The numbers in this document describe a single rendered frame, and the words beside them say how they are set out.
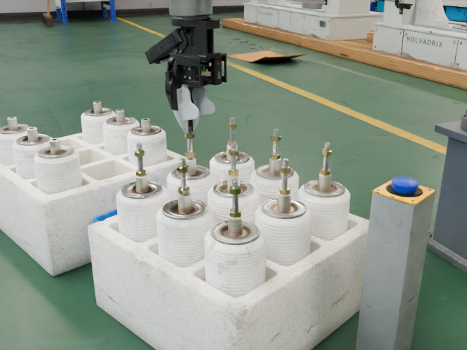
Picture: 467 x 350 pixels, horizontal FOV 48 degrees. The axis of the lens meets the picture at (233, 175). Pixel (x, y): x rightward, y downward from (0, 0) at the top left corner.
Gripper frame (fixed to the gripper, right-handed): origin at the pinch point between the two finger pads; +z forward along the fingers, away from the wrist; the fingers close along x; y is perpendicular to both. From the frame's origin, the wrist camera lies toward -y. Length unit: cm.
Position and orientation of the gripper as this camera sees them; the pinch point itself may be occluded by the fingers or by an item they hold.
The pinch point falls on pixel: (186, 124)
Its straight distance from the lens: 101.4
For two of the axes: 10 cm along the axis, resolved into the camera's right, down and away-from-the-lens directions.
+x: 6.5, -2.9, 7.1
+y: 7.6, 2.4, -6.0
